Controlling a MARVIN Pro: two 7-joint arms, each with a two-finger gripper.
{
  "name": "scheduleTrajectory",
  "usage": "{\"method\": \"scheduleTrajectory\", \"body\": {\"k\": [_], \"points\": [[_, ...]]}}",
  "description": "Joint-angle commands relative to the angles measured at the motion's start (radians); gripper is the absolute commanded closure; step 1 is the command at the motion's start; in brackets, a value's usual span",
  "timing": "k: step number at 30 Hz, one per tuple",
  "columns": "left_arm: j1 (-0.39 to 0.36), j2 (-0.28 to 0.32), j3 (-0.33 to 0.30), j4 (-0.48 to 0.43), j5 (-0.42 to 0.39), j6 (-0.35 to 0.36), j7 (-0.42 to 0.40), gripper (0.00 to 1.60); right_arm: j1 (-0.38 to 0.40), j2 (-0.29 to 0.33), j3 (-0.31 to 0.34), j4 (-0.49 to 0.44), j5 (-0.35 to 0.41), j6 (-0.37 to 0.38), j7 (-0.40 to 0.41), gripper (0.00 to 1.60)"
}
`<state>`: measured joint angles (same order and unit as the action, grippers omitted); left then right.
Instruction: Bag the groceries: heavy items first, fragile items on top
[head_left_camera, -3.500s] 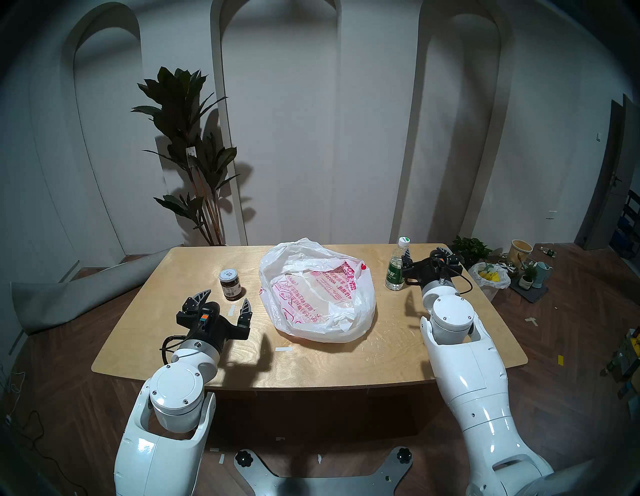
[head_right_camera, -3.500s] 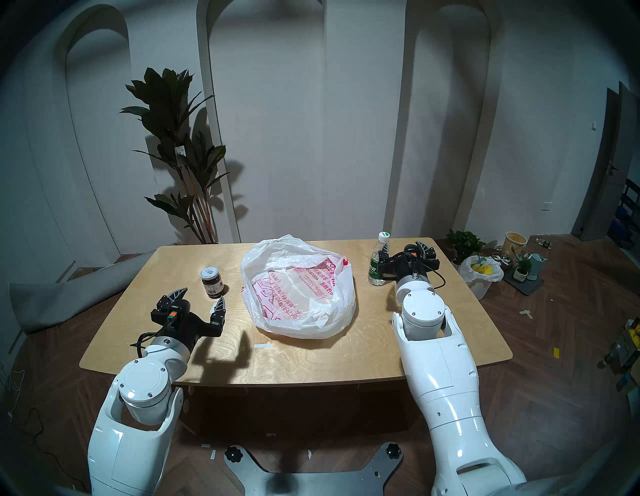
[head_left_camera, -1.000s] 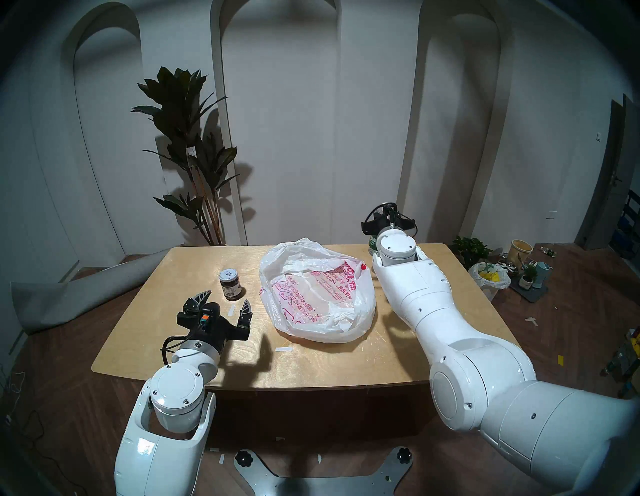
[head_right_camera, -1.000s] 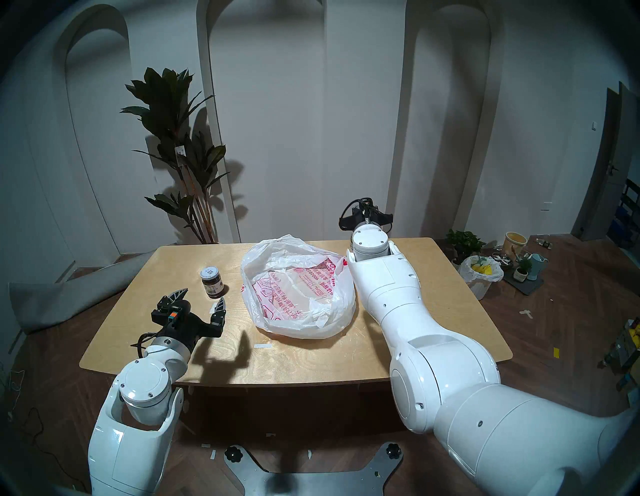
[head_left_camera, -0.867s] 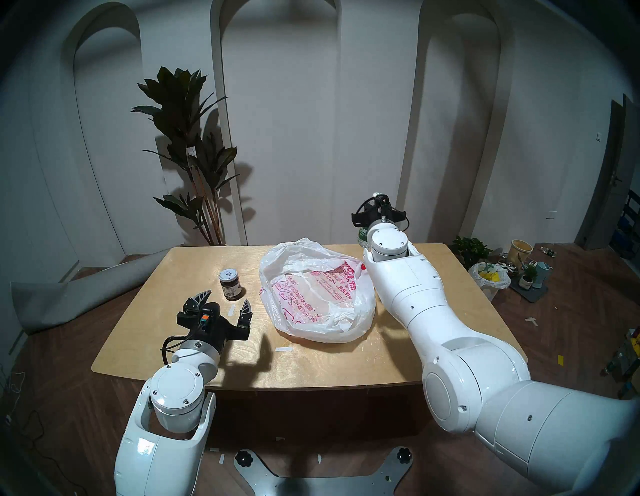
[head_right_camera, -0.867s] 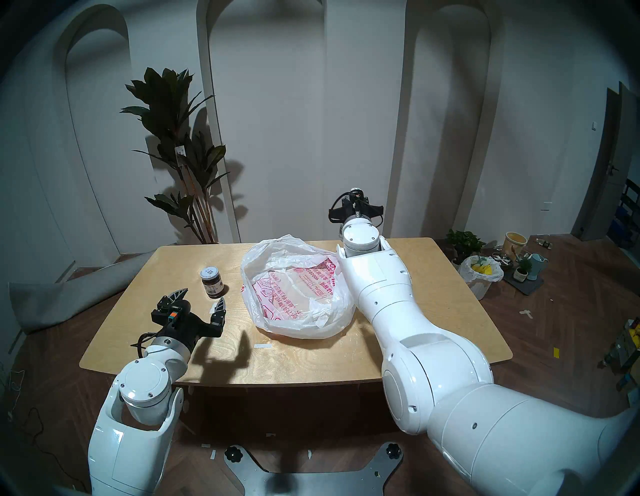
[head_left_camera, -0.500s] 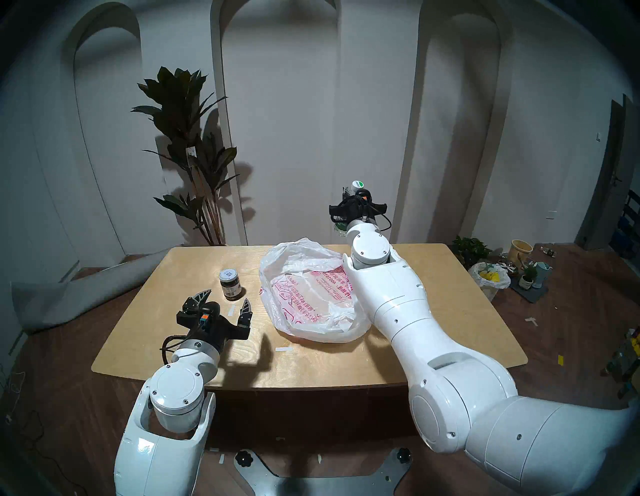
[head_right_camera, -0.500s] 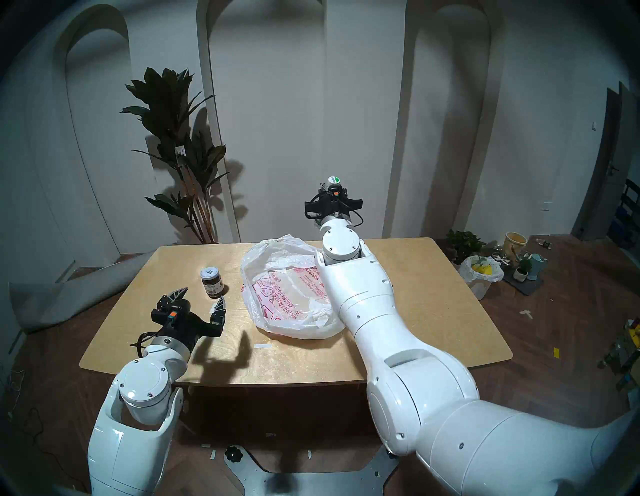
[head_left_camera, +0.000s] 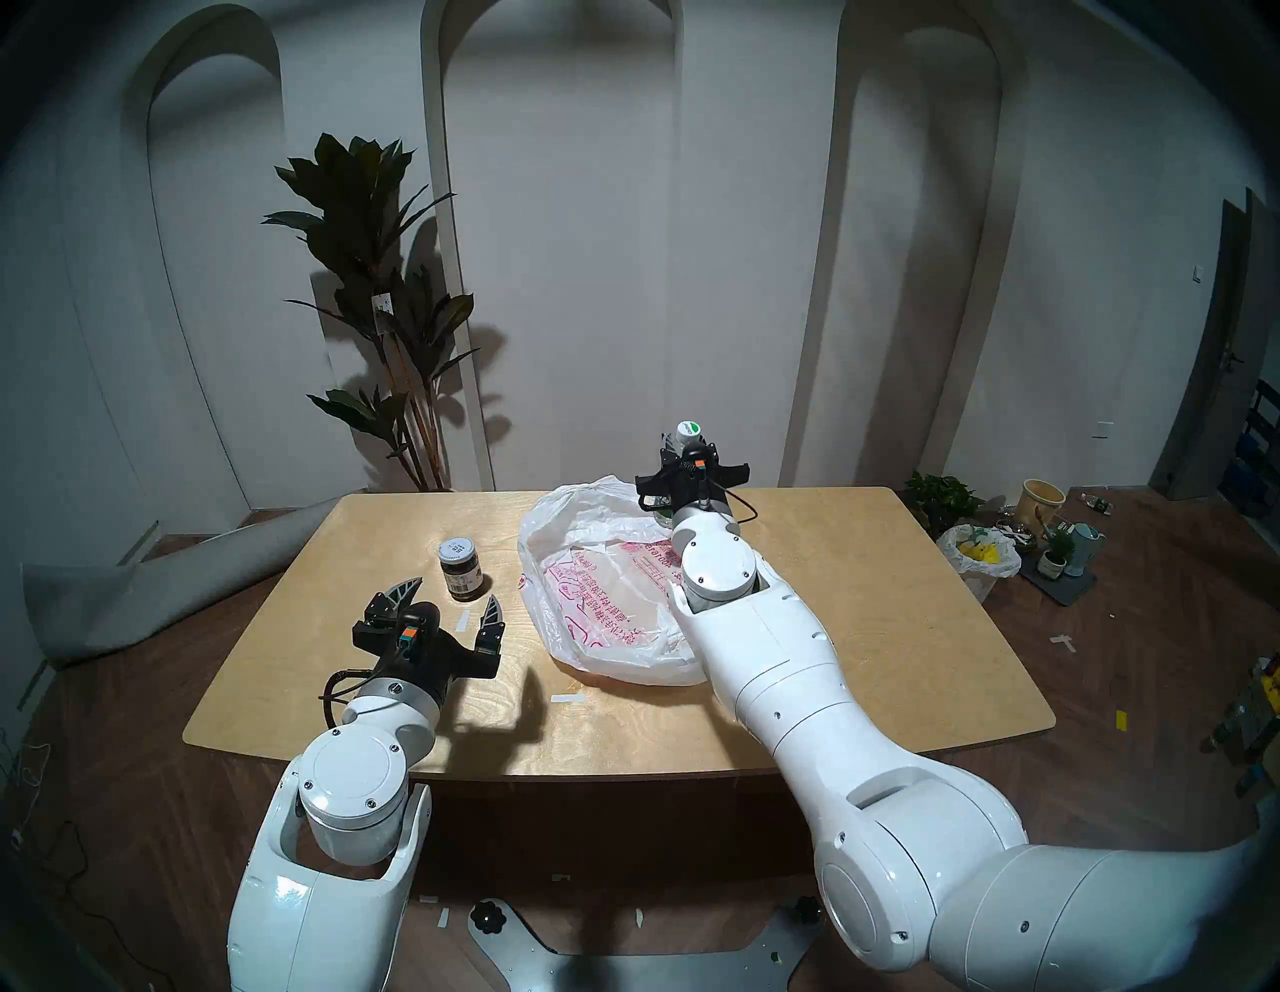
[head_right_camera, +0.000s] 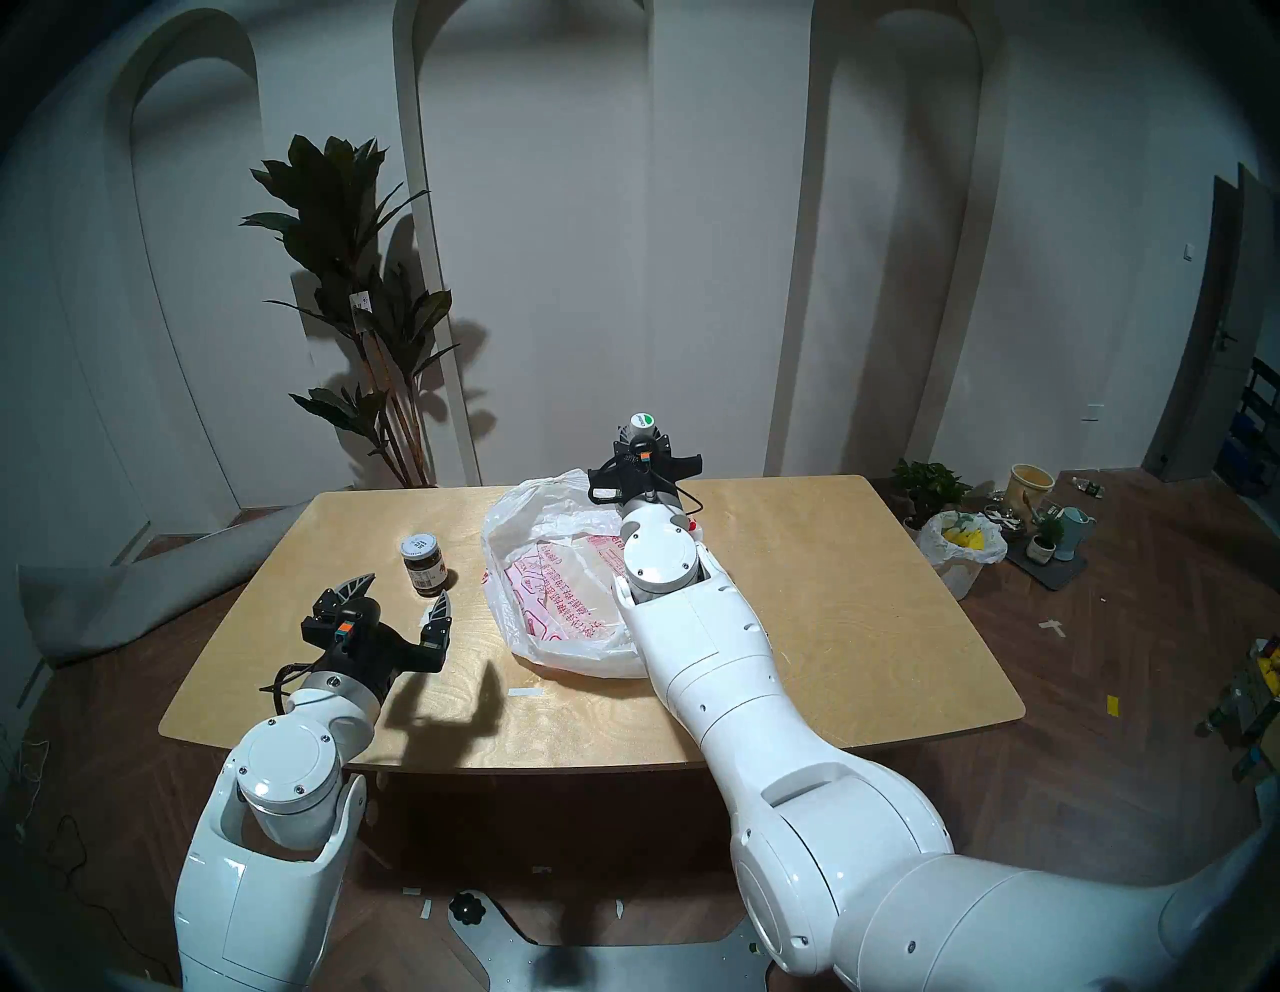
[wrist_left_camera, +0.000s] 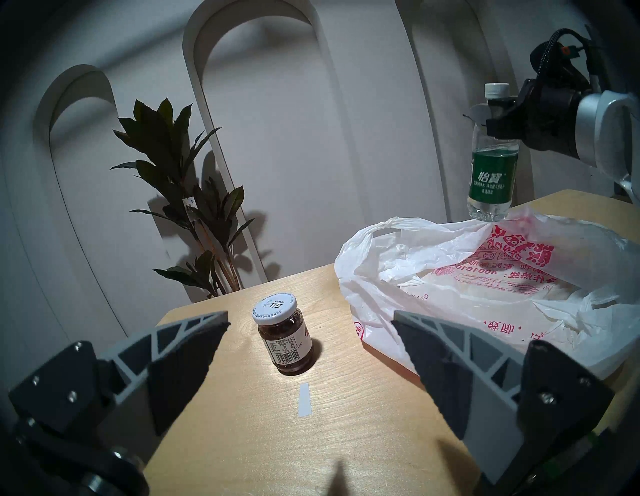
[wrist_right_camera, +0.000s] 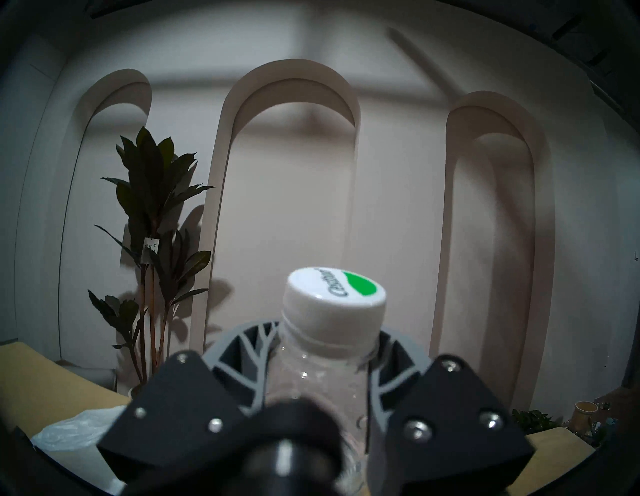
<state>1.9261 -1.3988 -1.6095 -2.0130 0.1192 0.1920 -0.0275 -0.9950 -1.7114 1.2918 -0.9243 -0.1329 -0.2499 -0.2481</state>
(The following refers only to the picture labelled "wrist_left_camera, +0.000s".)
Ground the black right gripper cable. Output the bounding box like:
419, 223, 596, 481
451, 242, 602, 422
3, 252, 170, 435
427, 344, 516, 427
530, 27, 603, 88

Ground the water bottle green label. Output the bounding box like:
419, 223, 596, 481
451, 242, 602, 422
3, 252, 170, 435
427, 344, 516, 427
467, 83, 521, 223

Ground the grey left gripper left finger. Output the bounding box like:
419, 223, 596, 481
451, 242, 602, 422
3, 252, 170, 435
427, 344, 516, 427
8, 311, 232, 437

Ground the white plastic bag red print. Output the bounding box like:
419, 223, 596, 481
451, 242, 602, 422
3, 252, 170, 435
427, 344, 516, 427
334, 204, 640, 381

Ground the dark sauce jar white lid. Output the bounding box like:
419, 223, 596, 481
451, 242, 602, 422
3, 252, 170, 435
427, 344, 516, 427
251, 293, 314, 377

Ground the light wooden table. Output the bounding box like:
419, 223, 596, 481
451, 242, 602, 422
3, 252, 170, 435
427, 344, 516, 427
142, 189, 640, 496

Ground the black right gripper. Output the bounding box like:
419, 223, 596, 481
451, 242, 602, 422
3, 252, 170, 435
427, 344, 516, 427
462, 72, 583, 160

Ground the tall dark-leaved potted plant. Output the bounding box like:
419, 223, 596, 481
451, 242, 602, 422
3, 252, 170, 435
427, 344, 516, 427
110, 97, 256, 300

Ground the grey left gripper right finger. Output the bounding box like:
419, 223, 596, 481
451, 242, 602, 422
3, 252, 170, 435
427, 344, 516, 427
391, 310, 616, 486

